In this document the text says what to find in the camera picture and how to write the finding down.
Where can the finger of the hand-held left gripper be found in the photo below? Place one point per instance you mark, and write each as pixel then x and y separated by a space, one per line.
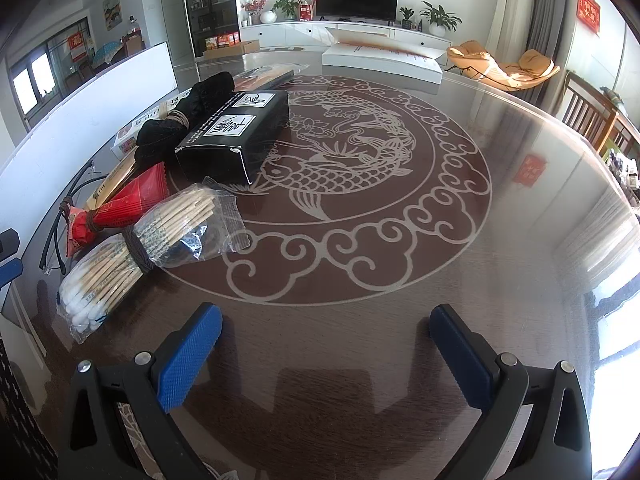
pixel 10 272
pixel 7 236

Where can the glass balcony door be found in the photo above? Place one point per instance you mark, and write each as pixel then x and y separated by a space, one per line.
pixel 35 80

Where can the black box with white labels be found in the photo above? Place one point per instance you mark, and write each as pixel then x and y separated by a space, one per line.
pixel 235 135

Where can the white flat box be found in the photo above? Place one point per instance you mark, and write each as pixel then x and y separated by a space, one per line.
pixel 380 62

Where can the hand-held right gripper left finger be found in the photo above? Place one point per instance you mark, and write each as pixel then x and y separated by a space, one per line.
pixel 190 355

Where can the red packet bundle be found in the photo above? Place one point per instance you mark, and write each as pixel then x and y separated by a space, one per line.
pixel 135 195

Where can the large plant in white pot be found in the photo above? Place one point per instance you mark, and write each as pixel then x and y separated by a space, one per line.
pixel 439 17

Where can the red wall hanging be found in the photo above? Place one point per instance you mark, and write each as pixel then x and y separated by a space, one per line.
pixel 588 10

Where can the cotton swab bags bundle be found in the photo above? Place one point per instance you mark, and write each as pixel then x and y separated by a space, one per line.
pixel 165 225

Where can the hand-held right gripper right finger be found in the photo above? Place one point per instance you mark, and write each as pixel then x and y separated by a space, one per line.
pixel 462 360

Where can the white sheer curtain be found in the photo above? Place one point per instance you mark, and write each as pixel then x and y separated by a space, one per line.
pixel 510 10

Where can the grey curtain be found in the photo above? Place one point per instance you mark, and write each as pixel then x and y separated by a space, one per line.
pixel 552 20

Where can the white tall cabinet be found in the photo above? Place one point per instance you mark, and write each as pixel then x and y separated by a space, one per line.
pixel 170 5

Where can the white television cabinet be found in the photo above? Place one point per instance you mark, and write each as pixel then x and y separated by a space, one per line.
pixel 300 34

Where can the brown cardboard carton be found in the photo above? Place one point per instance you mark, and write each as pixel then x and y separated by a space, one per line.
pixel 134 45

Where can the red flowers in vase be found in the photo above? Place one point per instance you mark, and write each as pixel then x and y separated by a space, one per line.
pixel 256 5

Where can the framed wall painting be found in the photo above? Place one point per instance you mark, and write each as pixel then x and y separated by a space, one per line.
pixel 111 10

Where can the cluttered wooden table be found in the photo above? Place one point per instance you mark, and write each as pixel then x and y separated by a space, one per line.
pixel 620 135

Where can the wooden chair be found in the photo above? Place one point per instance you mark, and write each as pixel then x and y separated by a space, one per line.
pixel 580 105

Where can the tan paper sleeve bundle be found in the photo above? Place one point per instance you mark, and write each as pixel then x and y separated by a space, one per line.
pixel 112 180

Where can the black cloth bundle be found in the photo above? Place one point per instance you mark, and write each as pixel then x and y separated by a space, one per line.
pixel 200 95

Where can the white round vase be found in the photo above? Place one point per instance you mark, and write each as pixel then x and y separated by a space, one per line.
pixel 267 16

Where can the red gift box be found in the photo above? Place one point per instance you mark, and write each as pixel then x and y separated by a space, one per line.
pixel 306 10

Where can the small potted plant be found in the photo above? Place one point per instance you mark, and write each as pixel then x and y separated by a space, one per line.
pixel 406 12

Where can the large white board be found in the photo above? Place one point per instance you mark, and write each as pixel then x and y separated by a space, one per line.
pixel 75 110

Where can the clear bag with orange card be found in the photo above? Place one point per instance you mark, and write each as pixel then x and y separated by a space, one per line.
pixel 260 80

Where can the orange lounge chair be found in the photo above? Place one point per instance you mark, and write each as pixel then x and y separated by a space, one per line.
pixel 505 70

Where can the dark glass display cabinet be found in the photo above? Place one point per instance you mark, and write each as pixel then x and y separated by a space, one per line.
pixel 210 5

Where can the green leafy potted plant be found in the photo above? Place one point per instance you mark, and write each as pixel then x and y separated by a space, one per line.
pixel 287 6

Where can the red door poster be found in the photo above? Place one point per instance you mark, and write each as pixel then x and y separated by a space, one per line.
pixel 78 41

